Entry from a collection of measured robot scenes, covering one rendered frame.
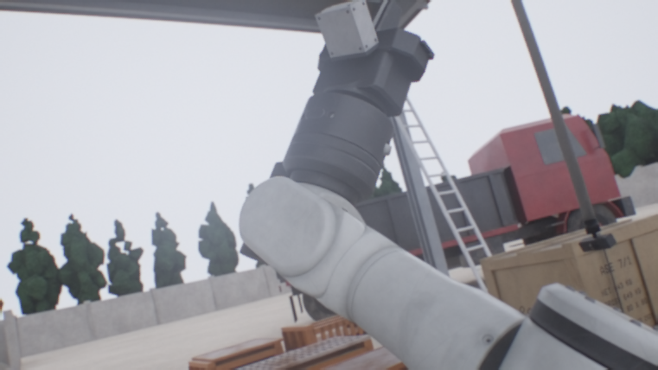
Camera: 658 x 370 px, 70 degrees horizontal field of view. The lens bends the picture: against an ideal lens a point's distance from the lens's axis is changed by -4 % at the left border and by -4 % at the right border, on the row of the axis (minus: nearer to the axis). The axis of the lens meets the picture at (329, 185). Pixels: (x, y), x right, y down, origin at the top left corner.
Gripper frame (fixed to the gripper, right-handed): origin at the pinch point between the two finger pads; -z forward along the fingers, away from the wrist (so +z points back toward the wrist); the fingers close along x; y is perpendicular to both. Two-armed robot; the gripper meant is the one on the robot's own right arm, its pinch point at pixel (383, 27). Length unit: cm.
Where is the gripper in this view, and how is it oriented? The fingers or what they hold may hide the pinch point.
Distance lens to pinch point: 53.0
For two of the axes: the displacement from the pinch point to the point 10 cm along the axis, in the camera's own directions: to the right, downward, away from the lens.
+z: -3.3, 9.0, -2.9
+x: -7.4, -0.5, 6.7
